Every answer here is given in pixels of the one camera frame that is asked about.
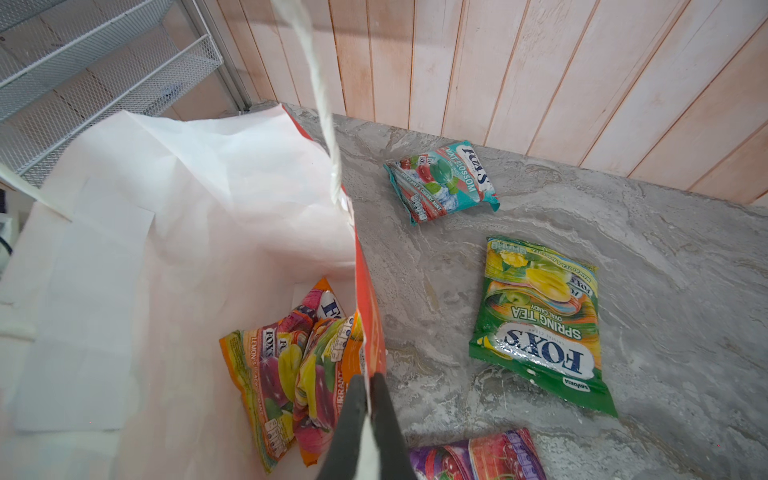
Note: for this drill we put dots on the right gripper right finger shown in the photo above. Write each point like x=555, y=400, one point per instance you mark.
x=393, y=452

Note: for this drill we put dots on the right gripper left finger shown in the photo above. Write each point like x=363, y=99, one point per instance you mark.
x=343, y=454

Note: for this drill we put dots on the orange candy bag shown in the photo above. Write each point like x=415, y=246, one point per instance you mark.
x=333, y=356
x=263, y=365

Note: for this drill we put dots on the red paper bag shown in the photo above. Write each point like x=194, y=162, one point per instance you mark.
x=150, y=240

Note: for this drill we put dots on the purple berry candy bag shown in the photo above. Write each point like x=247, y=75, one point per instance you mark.
x=506, y=455

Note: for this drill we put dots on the green spring tea candy bag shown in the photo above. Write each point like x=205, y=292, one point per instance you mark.
x=538, y=318

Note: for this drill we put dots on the teal mint candy bag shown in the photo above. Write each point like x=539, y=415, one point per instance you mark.
x=439, y=182

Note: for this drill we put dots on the white wire mesh shelf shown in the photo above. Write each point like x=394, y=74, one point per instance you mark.
x=67, y=65

